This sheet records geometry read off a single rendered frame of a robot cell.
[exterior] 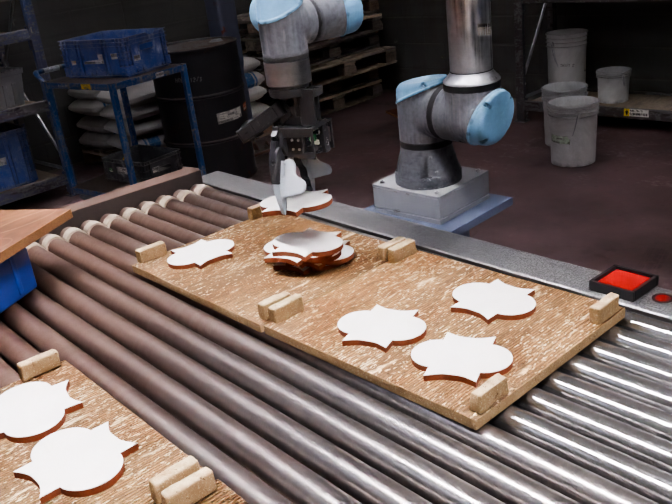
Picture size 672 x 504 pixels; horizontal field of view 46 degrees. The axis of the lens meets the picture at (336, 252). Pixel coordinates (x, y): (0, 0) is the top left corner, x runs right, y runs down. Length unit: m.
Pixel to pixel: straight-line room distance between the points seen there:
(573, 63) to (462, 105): 4.31
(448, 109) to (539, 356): 0.70
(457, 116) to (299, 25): 0.47
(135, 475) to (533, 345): 0.54
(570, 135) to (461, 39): 3.31
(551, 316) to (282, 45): 0.58
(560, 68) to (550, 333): 4.83
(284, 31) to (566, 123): 3.68
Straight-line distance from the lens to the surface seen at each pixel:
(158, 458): 0.99
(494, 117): 1.62
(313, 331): 1.19
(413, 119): 1.71
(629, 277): 1.32
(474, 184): 1.80
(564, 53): 5.88
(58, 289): 1.58
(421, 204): 1.73
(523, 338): 1.13
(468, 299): 1.22
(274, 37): 1.28
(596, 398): 1.05
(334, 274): 1.36
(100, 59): 4.61
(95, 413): 1.11
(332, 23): 1.33
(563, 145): 4.89
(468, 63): 1.61
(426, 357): 1.07
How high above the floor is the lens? 1.49
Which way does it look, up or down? 23 degrees down
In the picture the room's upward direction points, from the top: 7 degrees counter-clockwise
